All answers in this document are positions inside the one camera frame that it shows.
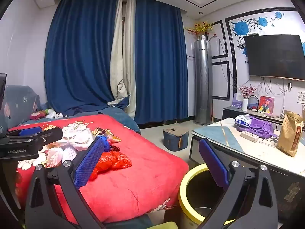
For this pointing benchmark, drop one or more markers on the white plastic bag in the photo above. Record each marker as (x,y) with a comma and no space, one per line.
(77,137)

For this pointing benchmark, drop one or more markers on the purple backpack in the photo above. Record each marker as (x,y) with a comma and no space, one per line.
(259,126)

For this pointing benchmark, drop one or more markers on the dark television cabinet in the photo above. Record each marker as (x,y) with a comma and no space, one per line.
(228,113)

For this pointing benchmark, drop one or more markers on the round blue ornament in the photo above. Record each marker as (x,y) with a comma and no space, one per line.
(253,103)

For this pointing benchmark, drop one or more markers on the black wall television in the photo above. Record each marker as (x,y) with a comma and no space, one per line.
(274,56)

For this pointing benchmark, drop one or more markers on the small black remote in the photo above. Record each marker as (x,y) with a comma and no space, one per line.
(101,112)

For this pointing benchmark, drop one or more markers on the white tissue pack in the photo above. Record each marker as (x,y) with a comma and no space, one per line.
(243,120)

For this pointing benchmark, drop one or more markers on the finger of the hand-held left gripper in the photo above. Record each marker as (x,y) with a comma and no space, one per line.
(29,131)
(50,136)

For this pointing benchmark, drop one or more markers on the small wooden stool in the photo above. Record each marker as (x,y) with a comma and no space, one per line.
(175,139)

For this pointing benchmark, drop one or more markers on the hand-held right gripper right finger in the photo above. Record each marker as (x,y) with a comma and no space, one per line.
(212,162)

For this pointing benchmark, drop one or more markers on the brown paper bag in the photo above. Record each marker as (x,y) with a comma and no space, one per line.
(289,136)

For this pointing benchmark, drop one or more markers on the colourful portrait painting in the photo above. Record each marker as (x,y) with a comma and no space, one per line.
(265,105)

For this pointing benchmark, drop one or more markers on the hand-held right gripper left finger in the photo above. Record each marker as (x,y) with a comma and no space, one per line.
(89,162)

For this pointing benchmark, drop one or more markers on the white paper wall note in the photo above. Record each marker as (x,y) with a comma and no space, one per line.
(301,97)

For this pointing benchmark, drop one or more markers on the yellow artificial flowers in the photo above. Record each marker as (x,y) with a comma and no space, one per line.
(200,27)

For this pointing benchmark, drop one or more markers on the red plastic bag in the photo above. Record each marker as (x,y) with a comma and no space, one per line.
(114,161)

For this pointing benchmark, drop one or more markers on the dark red snack wrapper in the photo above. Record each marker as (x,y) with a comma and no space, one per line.
(114,148)

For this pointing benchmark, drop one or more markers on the blue plastic wrapper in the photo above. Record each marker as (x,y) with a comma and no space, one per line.
(106,143)

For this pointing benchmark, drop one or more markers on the blue curtain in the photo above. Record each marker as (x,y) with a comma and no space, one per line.
(159,64)
(78,57)

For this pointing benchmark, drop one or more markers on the white plush toy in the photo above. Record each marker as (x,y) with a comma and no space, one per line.
(54,114)

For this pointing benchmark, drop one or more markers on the silver tower air conditioner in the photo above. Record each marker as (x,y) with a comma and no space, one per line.
(203,81)

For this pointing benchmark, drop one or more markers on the red floral blanket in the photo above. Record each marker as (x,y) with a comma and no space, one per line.
(143,171)

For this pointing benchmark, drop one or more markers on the marble top coffee table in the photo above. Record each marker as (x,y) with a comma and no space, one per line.
(214,133)

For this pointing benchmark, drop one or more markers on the purple tissue box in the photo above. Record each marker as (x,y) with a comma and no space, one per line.
(237,102)

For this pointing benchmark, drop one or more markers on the beige curtain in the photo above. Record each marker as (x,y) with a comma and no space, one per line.
(121,59)

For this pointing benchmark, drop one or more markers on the white vase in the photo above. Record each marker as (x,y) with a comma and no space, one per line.
(245,104)

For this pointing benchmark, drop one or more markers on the white power strip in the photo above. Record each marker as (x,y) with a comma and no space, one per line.
(249,136)

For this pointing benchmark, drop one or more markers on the red plush toy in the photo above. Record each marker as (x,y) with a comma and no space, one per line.
(37,115)

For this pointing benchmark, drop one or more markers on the white wall socket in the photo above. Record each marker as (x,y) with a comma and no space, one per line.
(289,86)

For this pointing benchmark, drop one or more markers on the gold snack wrappers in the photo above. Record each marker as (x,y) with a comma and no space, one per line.
(107,133)

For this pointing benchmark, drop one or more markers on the yellow rimmed trash can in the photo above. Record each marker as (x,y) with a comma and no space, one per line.
(182,195)

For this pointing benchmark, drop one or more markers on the white foam fruit net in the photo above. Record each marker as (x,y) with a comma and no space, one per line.
(55,157)
(69,152)

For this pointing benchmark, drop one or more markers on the blue flower wall decal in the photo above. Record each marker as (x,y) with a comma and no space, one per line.
(240,27)

